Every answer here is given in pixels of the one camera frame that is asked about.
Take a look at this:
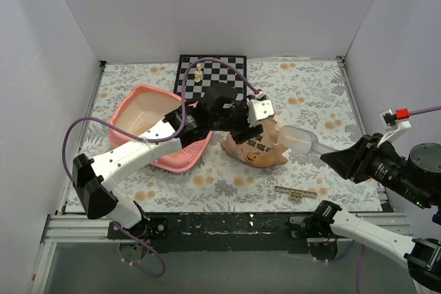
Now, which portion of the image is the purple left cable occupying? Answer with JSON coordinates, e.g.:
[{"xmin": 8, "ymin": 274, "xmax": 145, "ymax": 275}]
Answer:
[{"xmin": 61, "ymin": 61, "xmax": 266, "ymax": 277}]

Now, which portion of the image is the floral tablecloth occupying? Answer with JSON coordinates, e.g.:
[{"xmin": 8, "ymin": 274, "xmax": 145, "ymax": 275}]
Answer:
[{"xmin": 79, "ymin": 60, "xmax": 382, "ymax": 212}]

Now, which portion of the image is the wooden piano shaped ornament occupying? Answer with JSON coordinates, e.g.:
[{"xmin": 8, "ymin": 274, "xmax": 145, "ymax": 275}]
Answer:
[{"xmin": 274, "ymin": 186, "xmax": 318, "ymax": 200}]

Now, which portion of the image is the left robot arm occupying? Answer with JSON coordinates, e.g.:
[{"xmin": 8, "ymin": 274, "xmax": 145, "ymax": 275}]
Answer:
[{"xmin": 72, "ymin": 83, "xmax": 274, "ymax": 239}]

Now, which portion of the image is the tan cat litter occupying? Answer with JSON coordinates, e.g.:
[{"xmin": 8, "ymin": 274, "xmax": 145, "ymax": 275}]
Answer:
[{"xmin": 128, "ymin": 120, "xmax": 154, "ymax": 136}]

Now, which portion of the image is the cream chess piece front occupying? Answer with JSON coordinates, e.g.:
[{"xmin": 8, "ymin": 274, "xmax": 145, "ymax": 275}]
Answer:
[{"xmin": 194, "ymin": 70, "xmax": 203, "ymax": 83}]

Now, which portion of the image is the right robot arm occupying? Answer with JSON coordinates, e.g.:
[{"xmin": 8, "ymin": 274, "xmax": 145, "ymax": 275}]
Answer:
[{"xmin": 280, "ymin": 128, "xmax": 440, "ymax": 292}]

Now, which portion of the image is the pink litter box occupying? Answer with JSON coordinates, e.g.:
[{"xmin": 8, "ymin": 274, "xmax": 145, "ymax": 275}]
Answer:
[{"xmin": 110, "ymin": 84, "xmax": 212, "ymax": 174}]

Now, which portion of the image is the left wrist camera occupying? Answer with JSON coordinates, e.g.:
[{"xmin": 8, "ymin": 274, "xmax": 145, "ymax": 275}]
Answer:
[{"xmin": 247, "ymin": 90, "xmax": 275, "ymax": 127}]

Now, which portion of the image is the black white chessboard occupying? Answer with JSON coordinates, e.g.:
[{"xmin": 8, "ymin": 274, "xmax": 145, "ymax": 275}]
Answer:
[{"xmin": 173, "ymin": 54, "xmax": 247, "ymax": 101}]

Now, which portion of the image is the clear plastic scoop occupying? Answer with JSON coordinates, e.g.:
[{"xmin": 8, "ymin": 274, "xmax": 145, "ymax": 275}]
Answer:
[{"xmin": 278, "ymin": 125, "xmax": 336, "ymax": 155}]

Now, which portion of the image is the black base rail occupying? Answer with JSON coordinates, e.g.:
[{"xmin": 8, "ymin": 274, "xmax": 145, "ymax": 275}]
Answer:
[{"xmin": 106, "ymin": 213, "xmax": 345, "ymax": 253}]

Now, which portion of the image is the peach cat litter bag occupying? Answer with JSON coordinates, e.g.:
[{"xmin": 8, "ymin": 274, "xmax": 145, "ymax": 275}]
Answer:
[{"xmin": 221, "ymin": 119, "xmax": 288, "ymax": 168}]

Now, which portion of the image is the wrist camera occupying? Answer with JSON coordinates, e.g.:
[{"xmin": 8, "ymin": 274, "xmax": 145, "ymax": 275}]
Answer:
[
  {"xmin": 247, "ymin": 90, "xmax": 275, "ymax": 127},
  {"xmin": 378, "ymin": 108, "xmax": 411, "ymax": 146}
]

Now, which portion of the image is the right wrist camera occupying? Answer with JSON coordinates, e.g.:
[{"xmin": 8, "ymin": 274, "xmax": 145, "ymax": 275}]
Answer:
[{"xmin": 378, "ymin": 108, "xmax": 411, "ymax": 146}]

